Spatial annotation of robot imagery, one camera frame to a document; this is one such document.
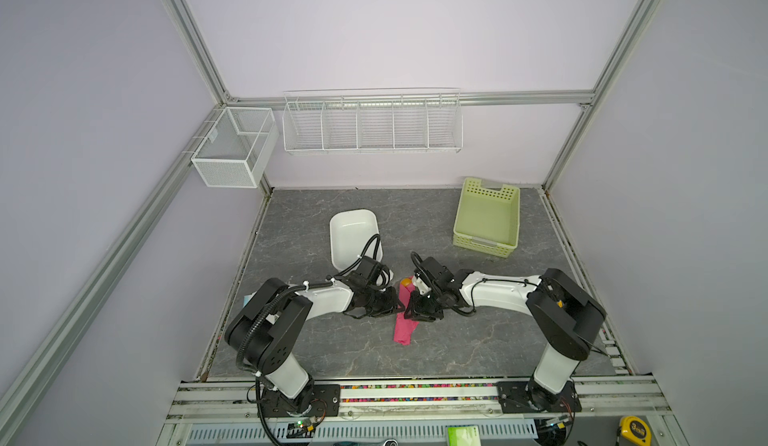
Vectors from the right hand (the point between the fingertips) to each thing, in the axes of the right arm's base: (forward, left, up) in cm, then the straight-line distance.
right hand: (407, 319), depth 87 cm
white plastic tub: (+29, +20, +4) cm, 35 cm away
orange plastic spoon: (+11, 0, +1) cm, 12 cm away
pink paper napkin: (-3, +1, 0) cm, 3 cm away
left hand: (+2, +1, +1) cm, 2 cm away
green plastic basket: (+41, -32, -3) cm, 52 cm away
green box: (-27, -12, +2) cm, 30 cm away
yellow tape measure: (-26, -52, +1) cm, 59 cm away
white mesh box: (+51, +58, +24) cm, 81 cm away
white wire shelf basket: (+54, +10, +32) cm, 64 cm away
